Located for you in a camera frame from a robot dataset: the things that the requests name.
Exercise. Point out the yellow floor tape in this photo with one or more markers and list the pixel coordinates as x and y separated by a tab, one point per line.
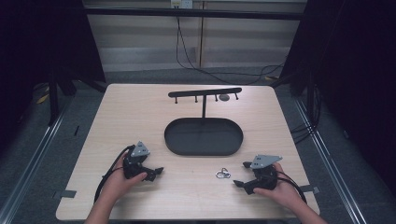
42	99

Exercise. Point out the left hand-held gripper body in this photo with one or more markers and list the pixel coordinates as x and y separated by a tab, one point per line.
134	166

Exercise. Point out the black horizontal bar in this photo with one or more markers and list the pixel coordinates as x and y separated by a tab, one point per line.
193	13

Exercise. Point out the grey round table cap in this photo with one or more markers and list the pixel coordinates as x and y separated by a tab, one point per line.
224	97

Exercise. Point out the person's left hand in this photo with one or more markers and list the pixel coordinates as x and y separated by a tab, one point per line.
120	185

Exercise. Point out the grey tape strip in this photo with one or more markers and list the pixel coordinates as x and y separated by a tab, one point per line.
310	188
63	194

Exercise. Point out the person's right hand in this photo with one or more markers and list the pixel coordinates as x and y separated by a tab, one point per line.
285	193

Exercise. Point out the metal floor rail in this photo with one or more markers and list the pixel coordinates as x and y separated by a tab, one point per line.
330	165
28	165

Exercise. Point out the white wall socket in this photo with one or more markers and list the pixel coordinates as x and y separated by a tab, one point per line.
182	3

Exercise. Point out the black curtain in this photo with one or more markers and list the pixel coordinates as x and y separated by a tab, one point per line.
351	77
37	43

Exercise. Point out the black metal stand leg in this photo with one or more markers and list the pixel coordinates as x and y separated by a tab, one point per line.
53	96

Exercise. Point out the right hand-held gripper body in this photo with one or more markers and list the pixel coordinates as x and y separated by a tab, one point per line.
264	180

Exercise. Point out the black hook rack with tray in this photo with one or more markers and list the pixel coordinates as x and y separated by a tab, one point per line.
204	137

